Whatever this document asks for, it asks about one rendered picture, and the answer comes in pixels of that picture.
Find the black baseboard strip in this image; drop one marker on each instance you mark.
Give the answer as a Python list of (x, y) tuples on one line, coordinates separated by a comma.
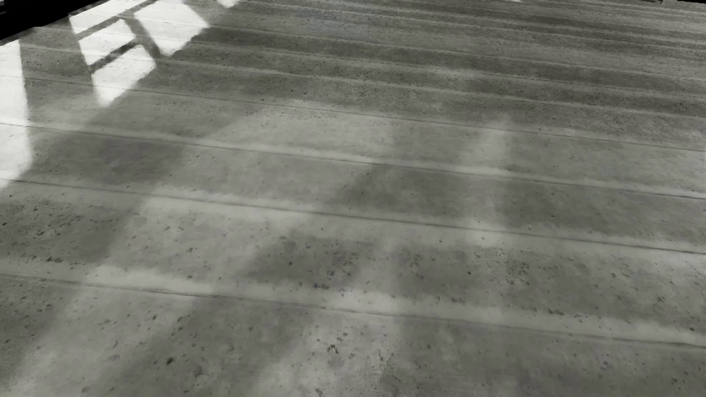
[(22, 11)]

